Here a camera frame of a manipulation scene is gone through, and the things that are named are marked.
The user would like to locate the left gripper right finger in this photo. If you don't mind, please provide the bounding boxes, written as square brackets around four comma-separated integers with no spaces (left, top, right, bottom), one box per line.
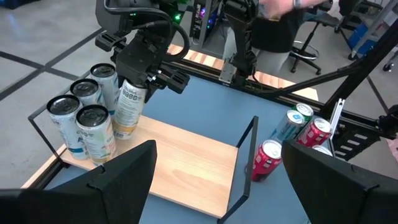
[280,139,398,224]

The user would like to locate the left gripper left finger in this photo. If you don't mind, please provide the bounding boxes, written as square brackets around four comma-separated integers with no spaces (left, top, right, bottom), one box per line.
[43,139,158,224]

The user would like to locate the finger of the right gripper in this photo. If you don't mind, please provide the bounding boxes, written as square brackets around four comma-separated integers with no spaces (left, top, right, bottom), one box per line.
[94,30,126,75]
[146,66,191,104]

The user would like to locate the blue silver Red Bull can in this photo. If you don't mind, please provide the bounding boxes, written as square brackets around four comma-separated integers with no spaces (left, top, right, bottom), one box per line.
[270,109,307,146]

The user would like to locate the computer with coloured lights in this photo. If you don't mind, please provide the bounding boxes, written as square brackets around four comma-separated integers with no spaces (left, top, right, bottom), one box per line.
[188,0,226,60]

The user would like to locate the red Star Wars Coca-Cola can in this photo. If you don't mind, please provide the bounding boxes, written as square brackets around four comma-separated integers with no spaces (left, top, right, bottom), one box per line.
[251,139,283,183]

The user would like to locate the person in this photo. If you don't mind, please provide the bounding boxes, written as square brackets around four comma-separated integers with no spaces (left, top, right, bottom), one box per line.
[248,0,343,75]

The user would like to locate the person's hand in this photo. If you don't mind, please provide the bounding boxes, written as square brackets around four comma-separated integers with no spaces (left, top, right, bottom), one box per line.
[259,0,299,19]

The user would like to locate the blue bin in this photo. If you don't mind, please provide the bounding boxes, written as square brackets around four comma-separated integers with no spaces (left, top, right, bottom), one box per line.
[347,23,379,60]

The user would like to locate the black office chair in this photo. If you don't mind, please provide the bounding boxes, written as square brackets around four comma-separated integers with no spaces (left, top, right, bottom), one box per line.
[334,0,385,35]

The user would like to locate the wooden shelf black metal frame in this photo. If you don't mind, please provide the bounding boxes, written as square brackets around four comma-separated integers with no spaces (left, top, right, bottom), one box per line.
[27,70,259,224]

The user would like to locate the black metal rig frame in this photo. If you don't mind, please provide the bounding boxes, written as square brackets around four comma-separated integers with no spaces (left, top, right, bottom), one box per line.
[167,18,398,162]

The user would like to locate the black stool with chrome ring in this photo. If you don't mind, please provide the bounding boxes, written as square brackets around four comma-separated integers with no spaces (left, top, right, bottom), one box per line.
[289,14,324,76]

